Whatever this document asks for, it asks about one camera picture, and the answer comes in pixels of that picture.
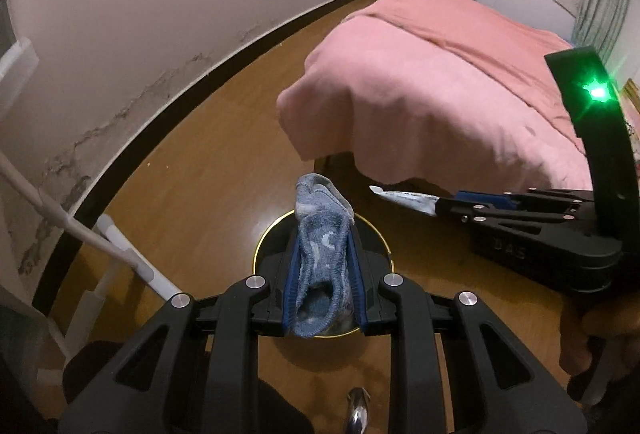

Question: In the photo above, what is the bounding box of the shiny metal handle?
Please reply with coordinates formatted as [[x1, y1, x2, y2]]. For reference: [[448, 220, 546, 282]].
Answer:
[[346, 387, 372, 434]]

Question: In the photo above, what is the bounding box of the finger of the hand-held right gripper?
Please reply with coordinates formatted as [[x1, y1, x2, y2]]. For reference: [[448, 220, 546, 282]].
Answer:
[[433, 196, 597, 231], [456, 187, 597, 211]]

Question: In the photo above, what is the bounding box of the white tube rack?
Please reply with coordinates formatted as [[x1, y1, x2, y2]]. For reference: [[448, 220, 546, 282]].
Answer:
[[0, 148, 187, 365]]

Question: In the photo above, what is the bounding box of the person's right hand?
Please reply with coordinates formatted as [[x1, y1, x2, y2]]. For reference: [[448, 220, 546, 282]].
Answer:
[[558, 298, 640, 410]]

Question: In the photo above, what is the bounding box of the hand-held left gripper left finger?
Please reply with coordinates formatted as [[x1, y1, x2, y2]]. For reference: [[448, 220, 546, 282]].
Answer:
[[61, 227, 302, 434]]

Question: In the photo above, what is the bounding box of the blue grey sock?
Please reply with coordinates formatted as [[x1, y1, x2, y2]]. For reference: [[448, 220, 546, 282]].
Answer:
[[288, 173, 356, 339]]

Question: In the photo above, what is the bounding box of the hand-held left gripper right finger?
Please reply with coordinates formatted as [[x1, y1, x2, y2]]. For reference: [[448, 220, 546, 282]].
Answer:
[[347, 227, 589, 434]]

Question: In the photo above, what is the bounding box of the black bin with gold rim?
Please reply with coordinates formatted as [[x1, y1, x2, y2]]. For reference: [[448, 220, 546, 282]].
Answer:
[[252, 209, 397, 341]]

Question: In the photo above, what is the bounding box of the pink bed blanket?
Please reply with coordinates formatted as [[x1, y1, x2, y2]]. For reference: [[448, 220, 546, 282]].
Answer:
[[276, 0, 603, 195]]

